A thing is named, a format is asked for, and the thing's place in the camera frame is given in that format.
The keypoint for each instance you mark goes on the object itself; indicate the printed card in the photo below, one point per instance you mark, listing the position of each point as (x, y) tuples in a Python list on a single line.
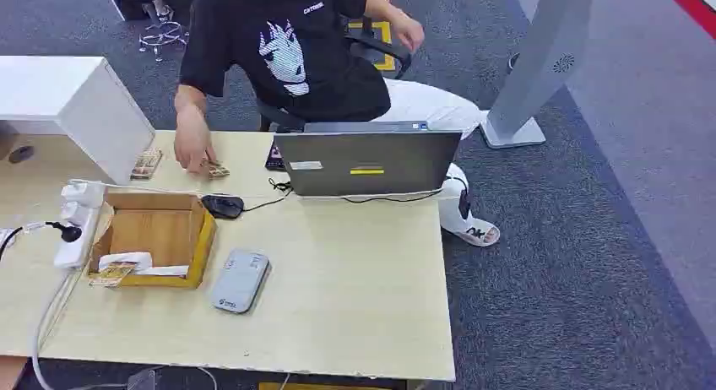
[(219, 170), (112, 274)]

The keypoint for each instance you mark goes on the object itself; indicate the grey laptop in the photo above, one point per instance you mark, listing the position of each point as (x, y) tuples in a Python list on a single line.
[(366, 158)]

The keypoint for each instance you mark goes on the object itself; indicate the white sandal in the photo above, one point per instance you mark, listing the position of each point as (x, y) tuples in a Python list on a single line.
[(475, 233)]

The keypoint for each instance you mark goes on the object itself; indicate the black computer mouse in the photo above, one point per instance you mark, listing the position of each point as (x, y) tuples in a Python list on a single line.
[(222, 206)]

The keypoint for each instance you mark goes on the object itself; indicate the person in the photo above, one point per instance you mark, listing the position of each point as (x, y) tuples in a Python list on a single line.
[(313, 52)]

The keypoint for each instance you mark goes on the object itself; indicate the grey flat device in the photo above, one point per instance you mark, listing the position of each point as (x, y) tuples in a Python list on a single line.
[(240, 281)]

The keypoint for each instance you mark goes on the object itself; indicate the person's left hand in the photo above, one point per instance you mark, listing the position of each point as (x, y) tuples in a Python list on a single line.
[(408, 32)]

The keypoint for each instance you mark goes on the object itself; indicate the person's hand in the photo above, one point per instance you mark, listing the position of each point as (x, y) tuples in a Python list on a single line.
[(193, 144), (408, 32)]

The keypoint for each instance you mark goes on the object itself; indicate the person's right hand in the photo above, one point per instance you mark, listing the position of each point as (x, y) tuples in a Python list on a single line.
[(193, 144)]

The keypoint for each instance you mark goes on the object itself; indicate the yellow board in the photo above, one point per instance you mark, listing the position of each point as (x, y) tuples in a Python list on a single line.
[(313, 387)]

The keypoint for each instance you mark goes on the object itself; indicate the wooden card box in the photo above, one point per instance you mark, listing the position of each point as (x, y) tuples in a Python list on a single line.
[(151, 231)]

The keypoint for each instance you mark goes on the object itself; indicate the stack of printed cards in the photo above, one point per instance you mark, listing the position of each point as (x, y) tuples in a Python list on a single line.
[(146, 164)]

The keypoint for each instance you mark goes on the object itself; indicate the grey kiosk stand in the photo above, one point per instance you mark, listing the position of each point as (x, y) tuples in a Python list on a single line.
[(537, 63)]

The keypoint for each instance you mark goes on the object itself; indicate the white paper slip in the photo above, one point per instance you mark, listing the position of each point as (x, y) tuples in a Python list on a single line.
[(134, 260)]

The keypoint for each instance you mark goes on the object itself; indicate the chrome stool base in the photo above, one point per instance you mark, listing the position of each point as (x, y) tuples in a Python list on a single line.
[(162, 38)]

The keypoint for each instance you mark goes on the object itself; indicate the white power adapter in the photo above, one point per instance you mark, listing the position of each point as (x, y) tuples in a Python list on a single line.
[(83, 194), (75, 214)]

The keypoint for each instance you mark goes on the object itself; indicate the white cabinet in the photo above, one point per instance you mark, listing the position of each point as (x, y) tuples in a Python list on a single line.
[(84, 108)]

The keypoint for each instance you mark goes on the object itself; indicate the white power strip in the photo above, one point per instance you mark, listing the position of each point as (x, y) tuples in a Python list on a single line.
[(75, 250)]

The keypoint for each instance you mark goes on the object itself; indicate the black plug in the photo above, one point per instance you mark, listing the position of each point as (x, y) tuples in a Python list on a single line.
[(70, 232)]

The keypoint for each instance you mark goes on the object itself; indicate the black desk grommet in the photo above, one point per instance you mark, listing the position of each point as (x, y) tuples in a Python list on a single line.
[(21, 153)]

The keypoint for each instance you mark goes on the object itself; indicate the brown wooden panel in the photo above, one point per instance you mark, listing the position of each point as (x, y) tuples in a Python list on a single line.
[(10, 373)]

